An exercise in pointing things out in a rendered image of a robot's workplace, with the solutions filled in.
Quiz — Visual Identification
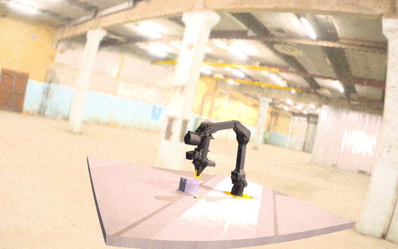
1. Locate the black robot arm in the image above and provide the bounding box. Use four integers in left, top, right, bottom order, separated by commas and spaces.
184, 120, 251, 197

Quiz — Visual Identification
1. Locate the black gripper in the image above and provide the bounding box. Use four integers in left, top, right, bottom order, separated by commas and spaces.
192, 146, 216, 177

